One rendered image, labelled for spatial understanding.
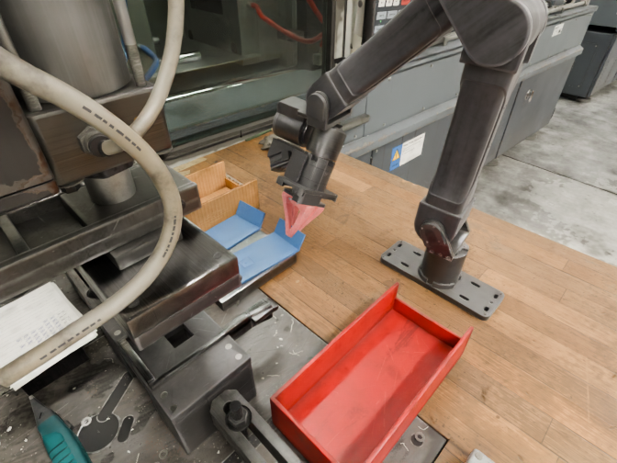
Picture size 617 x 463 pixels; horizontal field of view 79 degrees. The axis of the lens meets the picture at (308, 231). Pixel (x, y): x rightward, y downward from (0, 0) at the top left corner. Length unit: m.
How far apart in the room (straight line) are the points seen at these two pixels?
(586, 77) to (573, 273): 4.20
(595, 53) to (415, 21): 4.41
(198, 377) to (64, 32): 0.33
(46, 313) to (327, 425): 0.41
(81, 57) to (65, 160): 0.07
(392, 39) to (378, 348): 0.41
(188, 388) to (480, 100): 0.46
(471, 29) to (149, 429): 0.58
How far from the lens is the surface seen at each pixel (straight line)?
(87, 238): 0.34
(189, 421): 0.46
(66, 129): 0.30
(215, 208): 0.75
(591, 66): 4.90
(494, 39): 0.47
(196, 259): 0.34
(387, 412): 0.52
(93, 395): 0.59
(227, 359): 0.46
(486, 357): 0.60
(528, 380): 0.61
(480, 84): 0.50
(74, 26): 0.29
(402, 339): 0.58
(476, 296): 0.66
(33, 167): 0.28
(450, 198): 0.56
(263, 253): 0.66
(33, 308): 0.66
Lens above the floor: 1.36
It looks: 38 degrees down
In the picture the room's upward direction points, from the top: straight up
